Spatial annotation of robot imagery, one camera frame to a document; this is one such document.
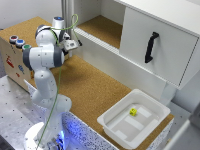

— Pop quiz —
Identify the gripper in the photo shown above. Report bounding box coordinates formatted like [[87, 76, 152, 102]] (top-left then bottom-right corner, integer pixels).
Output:
[[64, 37, 83, 53]]

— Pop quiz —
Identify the white cabinet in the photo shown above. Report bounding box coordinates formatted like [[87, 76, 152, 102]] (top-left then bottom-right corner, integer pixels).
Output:
[[61, 0, 200, 107]]

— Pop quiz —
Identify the green button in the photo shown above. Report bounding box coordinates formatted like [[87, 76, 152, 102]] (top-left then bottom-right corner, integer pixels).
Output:
[[21, 43, 32, 53]]

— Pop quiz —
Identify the blue button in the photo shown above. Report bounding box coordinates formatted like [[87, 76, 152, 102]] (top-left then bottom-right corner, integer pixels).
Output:
[[15, 38, 26, 48]]

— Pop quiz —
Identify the red button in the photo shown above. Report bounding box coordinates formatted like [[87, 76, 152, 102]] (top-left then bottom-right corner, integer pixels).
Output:
[[8, 34, 19, 45]]

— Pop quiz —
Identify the yellow block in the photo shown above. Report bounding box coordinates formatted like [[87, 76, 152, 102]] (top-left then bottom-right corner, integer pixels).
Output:
[[129, 107, 138, 117]]

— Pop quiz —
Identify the white sliding door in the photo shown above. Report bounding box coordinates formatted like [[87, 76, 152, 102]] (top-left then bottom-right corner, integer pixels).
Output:
[[118, 6, 200, 87]]

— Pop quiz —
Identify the white plastic box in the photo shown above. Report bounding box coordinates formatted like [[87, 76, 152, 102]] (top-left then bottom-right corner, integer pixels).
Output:
[[96, 88, 172, 150]]

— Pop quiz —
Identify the green cable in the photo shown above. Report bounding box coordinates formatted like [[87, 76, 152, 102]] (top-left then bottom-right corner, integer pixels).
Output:
[[34, 13, 80, 150]]

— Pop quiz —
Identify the black door handle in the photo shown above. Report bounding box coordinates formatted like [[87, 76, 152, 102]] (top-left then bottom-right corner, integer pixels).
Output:
[[144, 31, 160, 64]]

